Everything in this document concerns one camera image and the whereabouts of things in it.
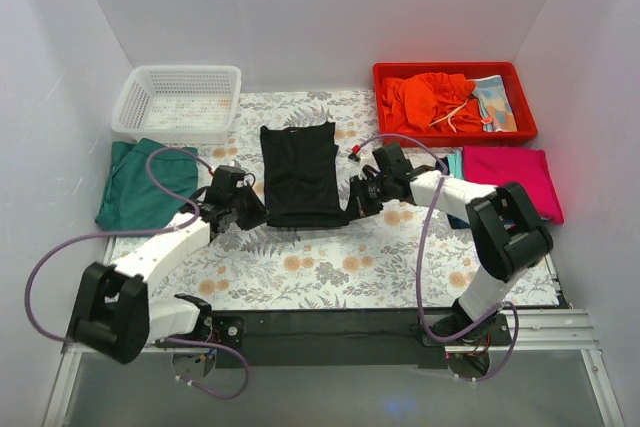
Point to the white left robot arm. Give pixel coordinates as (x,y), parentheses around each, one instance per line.
(113,311)

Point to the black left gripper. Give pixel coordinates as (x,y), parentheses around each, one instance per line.
(245,207)

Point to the black t shirt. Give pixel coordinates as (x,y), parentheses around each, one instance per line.
(300,181)

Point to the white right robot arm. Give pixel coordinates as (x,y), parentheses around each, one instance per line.
(509,234)

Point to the navy blue folded shirt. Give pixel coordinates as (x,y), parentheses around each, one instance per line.
(455,223)

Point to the turquoise folded shirt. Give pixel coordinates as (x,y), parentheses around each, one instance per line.
(455,165)

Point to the teal green folded shirt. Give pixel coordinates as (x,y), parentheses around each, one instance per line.
(131,201)

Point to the magenta folded shirt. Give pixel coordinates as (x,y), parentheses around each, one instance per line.
(528,167)

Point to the orange crumpled shirt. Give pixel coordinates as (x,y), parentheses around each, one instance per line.
(431,103)

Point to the patterned pastel cloth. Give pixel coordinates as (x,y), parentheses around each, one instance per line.
(494,106)

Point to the floral patterned table mat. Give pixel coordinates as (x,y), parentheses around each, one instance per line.
(391,260)

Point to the aluminium mounting rail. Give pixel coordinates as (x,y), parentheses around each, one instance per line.
(350,368)

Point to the white plastic basket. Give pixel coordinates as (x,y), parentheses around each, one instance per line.
(178,104)

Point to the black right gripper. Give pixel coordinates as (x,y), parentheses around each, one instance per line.
(360,195)

